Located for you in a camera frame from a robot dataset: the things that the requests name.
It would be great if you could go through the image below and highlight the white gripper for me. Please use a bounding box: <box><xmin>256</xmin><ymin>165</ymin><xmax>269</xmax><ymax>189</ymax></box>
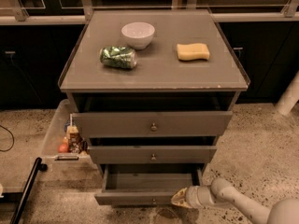
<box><xmin>171</xmin><ymin>186</ymin><xmax>216</xmax><ymax>208</ymax></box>

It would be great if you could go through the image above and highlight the grey bottom drawer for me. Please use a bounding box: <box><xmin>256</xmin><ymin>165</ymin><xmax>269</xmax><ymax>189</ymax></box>
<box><xmin>95</xmin><ymin>163</ymin><xmax>203</xmax><ymax>205</ymax></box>

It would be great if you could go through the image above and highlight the grey drawer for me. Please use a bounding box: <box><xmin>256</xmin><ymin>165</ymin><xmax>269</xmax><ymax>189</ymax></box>
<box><xmin>73</xmin><ymin>111</ymin><xmax>233</xmax><ymax>138</ymax></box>
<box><xmin>89</xmin><ymin>146</ymin><xmax>217</xmax><ymax>164</ymax></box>
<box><xmin>95</xmin><ymin>163</ymin><xmax>203</xmax><ymax>205</ymax></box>

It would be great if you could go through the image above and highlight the grey middle drawer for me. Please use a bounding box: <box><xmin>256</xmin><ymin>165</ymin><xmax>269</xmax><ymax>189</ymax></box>
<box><xmin>89</xmin><ymin>146</ymin><xmax>217</xmax><ymax>164</ymax></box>

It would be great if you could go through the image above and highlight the grey top drawer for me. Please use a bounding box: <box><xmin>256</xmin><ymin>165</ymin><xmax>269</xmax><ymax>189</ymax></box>
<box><xmin>73</xmin><ymin>111</ymin><xmax>233</xmax><ymax>138</ymax></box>

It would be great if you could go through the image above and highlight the grey wooden drawer cabinet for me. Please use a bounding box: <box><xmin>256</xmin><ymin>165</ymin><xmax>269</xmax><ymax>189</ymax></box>
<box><xmin>57</xmin><ymin>9</ymin><xmax>250</xmax><ymax>175</ymax></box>

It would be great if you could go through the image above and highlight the brown snack package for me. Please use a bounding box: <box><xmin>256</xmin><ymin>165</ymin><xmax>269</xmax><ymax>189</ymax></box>
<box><xmin>66</xmin><ymin>126</ymin><xmax>83</xmax><ymax>153</ymax></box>

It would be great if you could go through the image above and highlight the clear plastic storage bin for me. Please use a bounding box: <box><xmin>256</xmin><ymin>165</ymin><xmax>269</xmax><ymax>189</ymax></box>
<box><xmin>40</xmin><ymin>98</ymin><xmax>92</xmax><ymax>162</ymax></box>

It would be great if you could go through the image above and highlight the small orange fruit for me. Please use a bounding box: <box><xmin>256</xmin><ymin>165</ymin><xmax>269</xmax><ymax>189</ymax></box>
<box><xmin>58</xmin><ymin>143</ymin><xmax>69</xmax><ymax>153</ymax></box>

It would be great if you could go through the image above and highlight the black pole stand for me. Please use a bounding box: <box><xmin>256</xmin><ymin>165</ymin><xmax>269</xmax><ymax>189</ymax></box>
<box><xmin>10</xmin><ymin>157</ymin><xmax>48</xmax><ymax>224</ymax></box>

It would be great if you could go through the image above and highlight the yellow sponge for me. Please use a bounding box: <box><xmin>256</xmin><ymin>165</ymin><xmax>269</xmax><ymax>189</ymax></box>
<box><xmin>177</xmin><ymin>43</ymin><xmax>210</xmax><ymax>61</ymax></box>

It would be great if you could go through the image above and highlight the crushed green soda can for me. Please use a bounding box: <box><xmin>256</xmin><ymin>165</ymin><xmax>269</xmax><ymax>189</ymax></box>
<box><xmin>99</xmin><ymin>46</ymin><xmax>137</xmax><ymax>69</ymax></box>

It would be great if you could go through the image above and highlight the white ceramic bowl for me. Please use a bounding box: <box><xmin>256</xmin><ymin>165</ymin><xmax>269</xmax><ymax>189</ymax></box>
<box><xmin>121</xmin><ymin>22</ymin><xmax>155</xmax><ymax>49</ymax></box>

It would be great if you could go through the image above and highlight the white cylindrical post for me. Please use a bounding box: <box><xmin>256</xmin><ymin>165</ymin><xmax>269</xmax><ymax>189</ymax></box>
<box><xmin>276</xmin><ymin>71</ymin><xmax>299</xmax><ymax>115</ymax></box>

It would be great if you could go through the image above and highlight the black floor cable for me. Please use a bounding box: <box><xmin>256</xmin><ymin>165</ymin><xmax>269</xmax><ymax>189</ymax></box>
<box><xmin>0</xmin><ymin>124</ymin><xmax>16</xmax><ymax>153</ymax></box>

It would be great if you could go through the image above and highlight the metal window frame rail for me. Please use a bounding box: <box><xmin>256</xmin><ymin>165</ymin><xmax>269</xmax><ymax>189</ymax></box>
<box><xmin>0</xmin><ymin>0</ymin><xmax>299</xmax><ymax>24</ymax></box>

